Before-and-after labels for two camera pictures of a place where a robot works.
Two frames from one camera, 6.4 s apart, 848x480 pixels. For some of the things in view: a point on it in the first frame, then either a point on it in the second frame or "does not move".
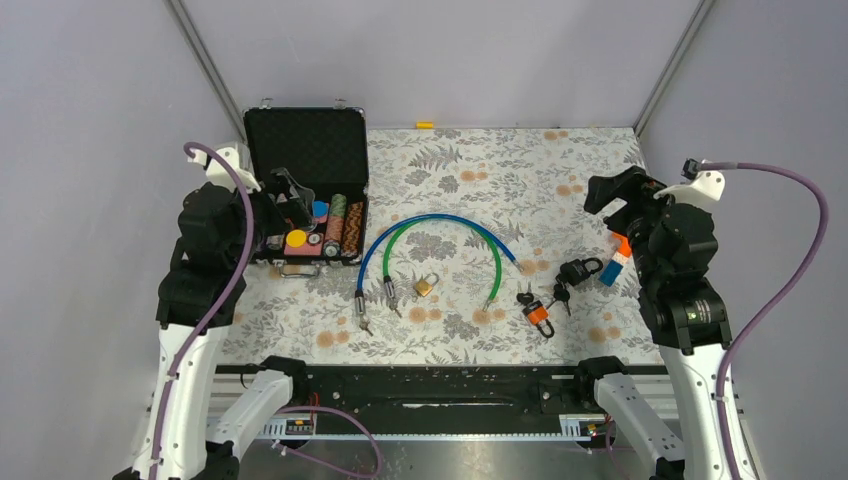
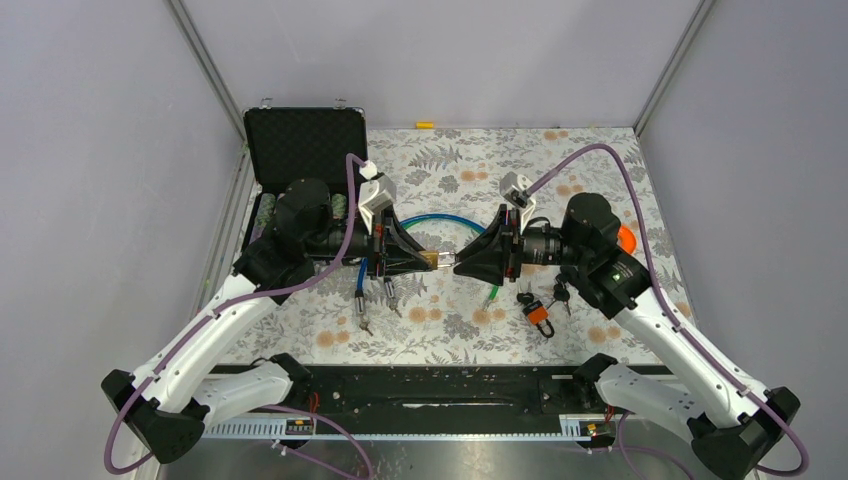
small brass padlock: x=424 y=287 to x=432 y=256
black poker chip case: x=325 y=148 does not move
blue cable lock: x=360 y=297 does not move
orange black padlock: x=537 y=314 does not move
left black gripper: x=295 y=211 to x=387 y=224
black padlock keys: x=561 y=294 does not move
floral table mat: x=481 y=250 does not move
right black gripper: x=633 y=183 to x=484 y=258
